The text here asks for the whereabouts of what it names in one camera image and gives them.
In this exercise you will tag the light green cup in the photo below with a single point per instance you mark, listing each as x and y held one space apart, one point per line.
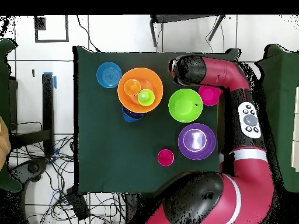
146 98

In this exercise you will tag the orange cup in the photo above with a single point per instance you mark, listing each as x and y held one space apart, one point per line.
132 87

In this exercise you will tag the large orange bowl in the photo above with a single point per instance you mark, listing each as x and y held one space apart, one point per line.
151 79

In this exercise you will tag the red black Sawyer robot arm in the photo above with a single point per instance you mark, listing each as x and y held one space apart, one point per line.
252 186

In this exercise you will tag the dark blue bowl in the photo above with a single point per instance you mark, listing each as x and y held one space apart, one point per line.
130 117

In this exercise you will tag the red-pink cup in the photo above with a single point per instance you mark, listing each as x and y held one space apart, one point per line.
165 157

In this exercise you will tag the light green bowl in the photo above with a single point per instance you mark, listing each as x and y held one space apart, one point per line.
184 106

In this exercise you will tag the dark green tablecloth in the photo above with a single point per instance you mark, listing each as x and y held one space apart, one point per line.
116 151

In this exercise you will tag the purple bowl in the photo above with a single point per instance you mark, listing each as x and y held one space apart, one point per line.
206 149

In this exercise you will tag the light blue bowl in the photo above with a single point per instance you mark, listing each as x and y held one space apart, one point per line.
109 75

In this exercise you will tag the red-pink bowl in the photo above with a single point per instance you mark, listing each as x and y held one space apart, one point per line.
209 95

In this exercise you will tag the black metal stand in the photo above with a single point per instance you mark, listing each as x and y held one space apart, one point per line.
48 105

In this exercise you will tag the black power brick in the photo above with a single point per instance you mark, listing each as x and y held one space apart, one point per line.
78 205

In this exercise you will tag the green cloth side table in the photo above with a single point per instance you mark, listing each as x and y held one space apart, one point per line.
280 116
4 70

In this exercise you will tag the white boxes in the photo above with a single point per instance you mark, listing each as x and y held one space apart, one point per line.
296 128

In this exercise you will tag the tan box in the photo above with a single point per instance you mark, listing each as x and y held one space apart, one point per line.
4 144

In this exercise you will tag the black camera tripod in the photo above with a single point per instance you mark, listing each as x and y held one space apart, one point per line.
177 18

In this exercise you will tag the black square frame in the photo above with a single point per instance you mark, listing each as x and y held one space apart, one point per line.
40 23

